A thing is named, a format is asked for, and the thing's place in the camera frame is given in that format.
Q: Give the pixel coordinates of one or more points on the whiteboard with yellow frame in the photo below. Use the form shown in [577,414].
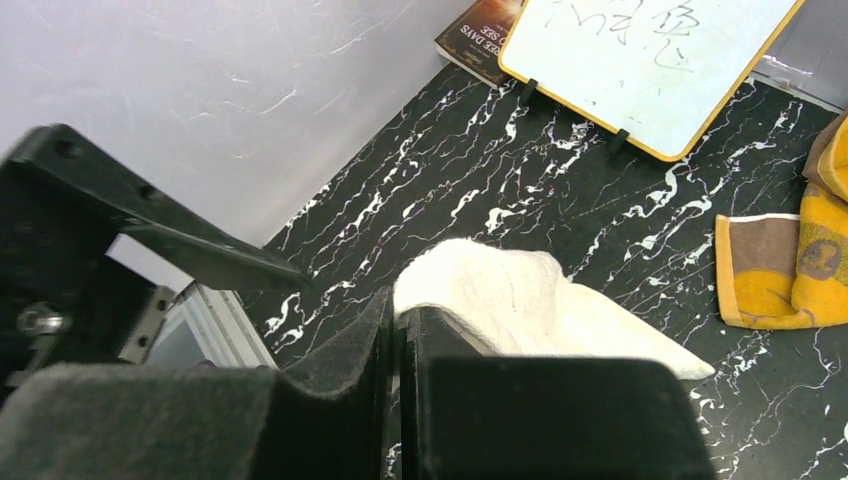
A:
[654,73]

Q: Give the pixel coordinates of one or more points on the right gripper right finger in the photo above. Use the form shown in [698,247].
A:
[448,403]

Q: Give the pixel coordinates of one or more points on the dark book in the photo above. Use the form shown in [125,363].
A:
[474,40]

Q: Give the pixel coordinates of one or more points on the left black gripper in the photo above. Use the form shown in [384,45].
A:
[63,299]

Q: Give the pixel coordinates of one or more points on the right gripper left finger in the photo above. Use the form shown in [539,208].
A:
[326,413]

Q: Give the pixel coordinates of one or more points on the aluminium rail frame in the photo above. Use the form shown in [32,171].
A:
[206,327]

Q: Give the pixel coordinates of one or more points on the yellow brown towel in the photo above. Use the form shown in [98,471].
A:
[789,271]

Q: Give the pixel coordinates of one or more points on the white towel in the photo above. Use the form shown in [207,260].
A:
[520,303]

